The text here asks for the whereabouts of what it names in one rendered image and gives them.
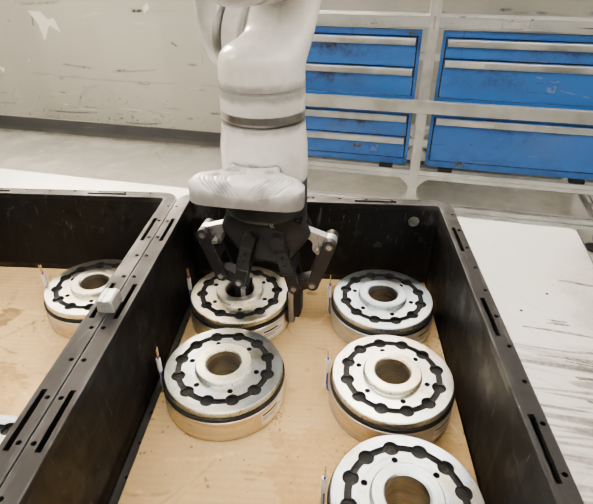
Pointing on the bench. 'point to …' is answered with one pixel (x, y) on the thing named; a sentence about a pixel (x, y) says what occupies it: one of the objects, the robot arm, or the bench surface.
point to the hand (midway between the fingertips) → (269, 301)
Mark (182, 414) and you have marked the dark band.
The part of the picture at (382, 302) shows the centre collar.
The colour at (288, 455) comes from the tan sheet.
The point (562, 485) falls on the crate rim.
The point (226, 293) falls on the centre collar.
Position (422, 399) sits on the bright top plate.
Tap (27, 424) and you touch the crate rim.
